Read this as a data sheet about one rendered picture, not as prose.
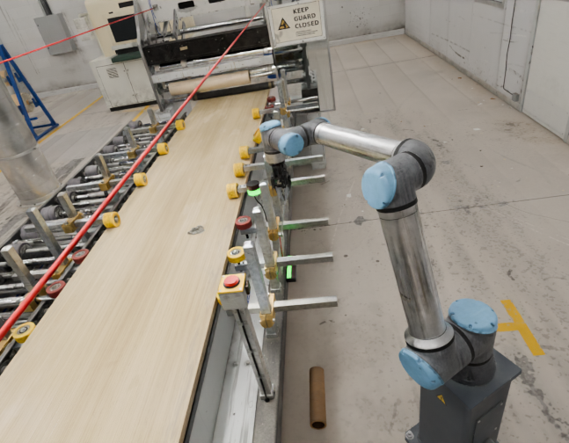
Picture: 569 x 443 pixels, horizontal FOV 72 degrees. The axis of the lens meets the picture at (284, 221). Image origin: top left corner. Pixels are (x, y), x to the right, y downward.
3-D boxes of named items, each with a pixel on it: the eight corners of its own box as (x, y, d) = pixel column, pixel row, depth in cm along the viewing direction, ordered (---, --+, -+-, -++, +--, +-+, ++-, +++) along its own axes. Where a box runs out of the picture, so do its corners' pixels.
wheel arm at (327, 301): (337, 301, 154) (336, 294, 152) (338, 308, 151) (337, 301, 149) (229, 311, 159) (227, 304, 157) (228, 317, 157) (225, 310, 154)
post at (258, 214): (281, 293, 181) (261, 205, 155) (281, 298, 178) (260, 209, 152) (274, 294, 182) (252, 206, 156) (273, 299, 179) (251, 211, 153)
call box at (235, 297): (251, 292, 114) (245, 272, 110) (249, 310, 108) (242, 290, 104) (228, 294, 115) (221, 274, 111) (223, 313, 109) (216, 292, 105)
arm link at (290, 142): (307, 128, 150) (290, 121, 160) (281, 138, 146) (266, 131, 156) (310, 151, 155) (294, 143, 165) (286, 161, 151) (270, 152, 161)
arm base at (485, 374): (463, 333, 154) (465, 315, 149) (507, 367, 139) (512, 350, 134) (426, 358, 148) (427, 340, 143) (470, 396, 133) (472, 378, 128)
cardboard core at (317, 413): (323, 366, 213) (325, 420, 188) (324, 374, 217) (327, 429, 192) (308, 366, 214) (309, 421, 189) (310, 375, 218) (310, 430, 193)
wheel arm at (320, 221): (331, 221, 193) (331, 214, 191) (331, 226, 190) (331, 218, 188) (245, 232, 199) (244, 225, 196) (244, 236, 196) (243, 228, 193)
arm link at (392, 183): (475, 373, 126) (427, 148, 104) (437, 404, 120) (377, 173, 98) (438, 352, 139) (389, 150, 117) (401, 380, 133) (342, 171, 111)
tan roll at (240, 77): (304, 72, 381) (302, 59, 374) (304, 76, 371) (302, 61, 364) (164, 95, 399) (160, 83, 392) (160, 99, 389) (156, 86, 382)
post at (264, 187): (284, 261, 203) (266, 178, 177) (284, 265, 200) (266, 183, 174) (278, 261, 203) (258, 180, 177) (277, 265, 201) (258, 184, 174)
